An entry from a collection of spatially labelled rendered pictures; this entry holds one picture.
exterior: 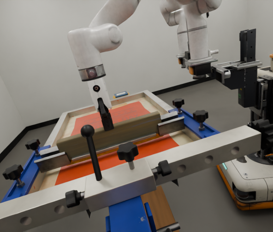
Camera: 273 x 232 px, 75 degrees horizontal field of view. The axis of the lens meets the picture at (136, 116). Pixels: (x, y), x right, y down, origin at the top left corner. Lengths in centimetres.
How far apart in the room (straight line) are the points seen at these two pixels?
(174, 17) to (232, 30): 402
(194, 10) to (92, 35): 62
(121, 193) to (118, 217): 4
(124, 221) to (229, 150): 28
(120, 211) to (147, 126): 35
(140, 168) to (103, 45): 36
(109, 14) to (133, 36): 367
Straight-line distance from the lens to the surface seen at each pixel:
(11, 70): 461
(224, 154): 47
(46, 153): 69
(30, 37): 445
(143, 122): 61
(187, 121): 66
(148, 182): 34
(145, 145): 65
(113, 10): 68
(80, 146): 62
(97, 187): 34
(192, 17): 103
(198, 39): 102
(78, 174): 62
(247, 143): 49
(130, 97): 119
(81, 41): 53
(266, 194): 156
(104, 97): 53
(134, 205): 34
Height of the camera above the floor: 129
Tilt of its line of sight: 22 degrees down
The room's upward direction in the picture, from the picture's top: 13 degrees counter-clockwise
